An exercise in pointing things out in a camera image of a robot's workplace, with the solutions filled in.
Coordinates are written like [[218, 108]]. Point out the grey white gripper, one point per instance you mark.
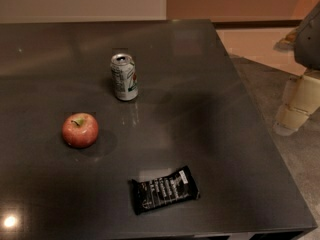
[[308, 44]]

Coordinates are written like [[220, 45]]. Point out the red apple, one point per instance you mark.
[[80, 130]]

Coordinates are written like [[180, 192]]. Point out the silver green 7up can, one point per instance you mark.
[[124, 76]]

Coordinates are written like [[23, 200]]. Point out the black rxbar chocolate wrapper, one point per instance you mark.
[[160, 192]]

